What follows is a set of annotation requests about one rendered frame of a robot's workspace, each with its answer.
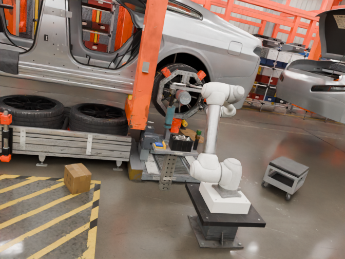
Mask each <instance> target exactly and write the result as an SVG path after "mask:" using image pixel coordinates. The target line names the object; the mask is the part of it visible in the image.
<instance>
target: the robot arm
mask: <svg viewBox="0 0 345 259"><path fill-rule="evenodd" d="M201 94H202V97H203V98H205V99H206V103H207V105H206V104H204V103H203V105H202V104H201V103H200V102H198V106H199V108H203V110H204V112H205V113H206V114H207V116H206V126H205V134H204V142H203V150H202V153H201V154H200V155H199V156H198V158H197V160H194V161H193V162H192V164H191V165H190V174H191V176H192V177H193V178H195V179H197V180H199V181H202V182H208V183H218V184H213V185H212V187H213V188H214V189H215V190H216V191H217V192H218V194H219V195H220V196H221V198H232V197H240V198H241V196H242V195H241V194H240V193H238V191H241V188H240V187H238V186H239V183H240V180H241V176H242V166H241V163H240V161H238V160H237V159H234V158H228V159H226V160H224V161H223V162H221V163H219V162H218V157H217V156H216V155H215V154H216V146H217V138H218V129H219V121H220V118H225V117H231V116H233V115H235V114H236V109H235V108H234V106H233V105H232V104H235V103H237V102H239V101H240V100H241V99H242V98H243V96H244V88H243V87H242V86H234V85H228V84H225V83H219V82H209V83H206V84H204V85H203V87H202V90H201ZM222 106H223V107H222Z"/></svg>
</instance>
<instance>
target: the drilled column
mask: <svg viewBox="0 0 345 259"><path fill-rule="evenodd" d="M177 156H178V155H173V154H165V156H164V161H163V166H162V171H161V176H160V180H159V189H160V191H169V190H170V186H171V181H172V178H173V174H174V169H175V165H176V160H177Z"/></svg>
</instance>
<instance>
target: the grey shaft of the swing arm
mask: <svg viewBox="0 0 345 259"><path fill-rule="evenodd" d="M8 115H9V111H8V110H4V116H8ZM12 145H13V128H9V125H6V124H4V127H2V155H4V156H9V154H10V155H12Z"/></svg>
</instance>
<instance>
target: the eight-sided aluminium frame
mask: <svg viewBox="0 0 345 259"><path fill-rule="evenodd" d="M176 75H185V76H190V77H194V79H195V81H196V82H201V81H200V79H199V78H198V76H197V74H196V73H194V72H188V71H182V70H175V71H173V72H172V73H171V75H170V76H169V77H168V78H166V77H165V78H164V79H163V80H161V81H160V83H159V89H158V95H157V103H158V104H159V105H160V106H161V108H162V109H163V110H164V112H165V113H166V111H167V109H166V107H165V106H164V105H163V103H162V102H161V98H162V93H163V87H164V84H165V83H167V82H168V81H169V80H171V79H172V78H174V77H175V76H176ZM200 101H201V98H200V97H199V100H198V102H200ZM198 109H199V106H198V104H197V105H196V106H195V107H194V108H192V109H191V110H189V111H188V112H187V113H185V114H177V113H174V118H180V119H187V118H189V117H190V116H191V115H193V114H194V113H195V112H197V111H198Z"/></svg>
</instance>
